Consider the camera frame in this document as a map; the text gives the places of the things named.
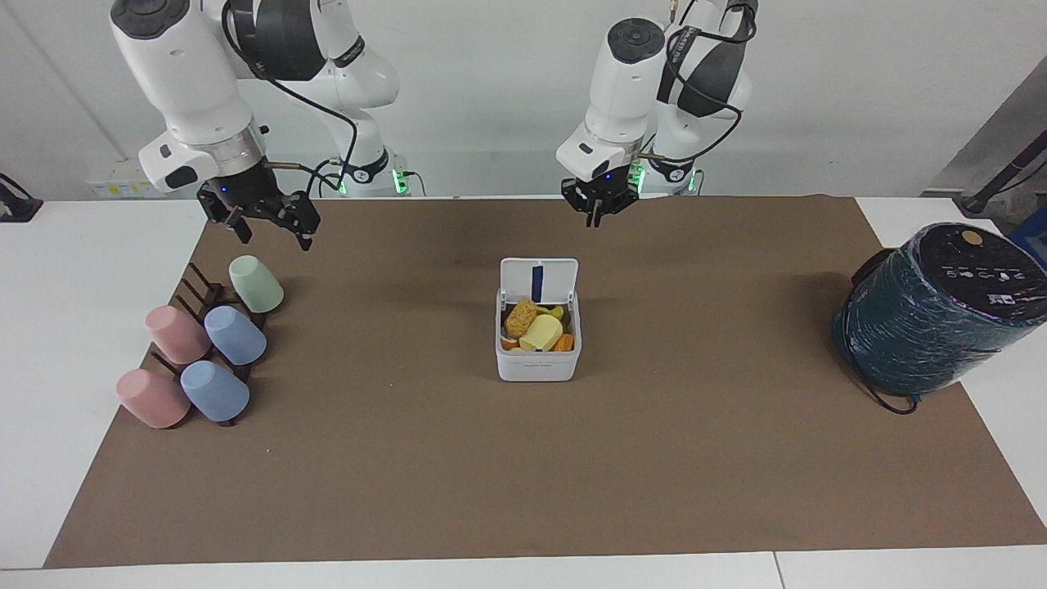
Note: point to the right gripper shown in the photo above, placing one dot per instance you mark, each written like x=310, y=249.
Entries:
x=241, y=190

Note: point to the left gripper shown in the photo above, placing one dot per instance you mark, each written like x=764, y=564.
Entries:
x=601, y=184

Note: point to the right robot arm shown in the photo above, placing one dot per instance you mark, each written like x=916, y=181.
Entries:
x=184, y=74

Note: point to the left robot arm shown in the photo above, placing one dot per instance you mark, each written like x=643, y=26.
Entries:
x=626, y=82

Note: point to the green cup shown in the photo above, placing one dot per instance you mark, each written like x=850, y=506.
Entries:
x=255, y=284

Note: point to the dark brown cup rack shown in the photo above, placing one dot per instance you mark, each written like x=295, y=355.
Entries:
x=204, y=290

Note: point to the yellow-green food piece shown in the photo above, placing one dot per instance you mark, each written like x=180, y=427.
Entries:
x=555, y=312

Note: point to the blue cup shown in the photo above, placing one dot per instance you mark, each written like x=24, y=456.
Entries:
x=214, y=391
x=235, y=335

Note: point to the brown bread piece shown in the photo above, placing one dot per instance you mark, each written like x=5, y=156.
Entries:
x=520, y=317

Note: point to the pale yellow cheese piece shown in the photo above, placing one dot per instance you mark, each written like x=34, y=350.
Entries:
x=541, y=334

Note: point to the orange food piece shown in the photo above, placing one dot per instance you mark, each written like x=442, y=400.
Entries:
x=564, y=343
x=509, y=344

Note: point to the pink cup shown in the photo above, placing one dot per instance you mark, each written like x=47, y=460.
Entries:
x=176, y=334
x=151, y=398

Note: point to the white open lunch box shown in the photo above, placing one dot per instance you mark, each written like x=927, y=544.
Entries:
x=536, y=364

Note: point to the black stand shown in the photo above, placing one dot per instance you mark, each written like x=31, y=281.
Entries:
x=994, y=184
x=16, y=204

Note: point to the plastic-wrapped dark teal cylinder appliance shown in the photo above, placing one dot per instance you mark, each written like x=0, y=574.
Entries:
x=932, y=319

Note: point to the white wall socket strip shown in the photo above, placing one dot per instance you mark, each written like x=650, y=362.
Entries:
x=123, y=186

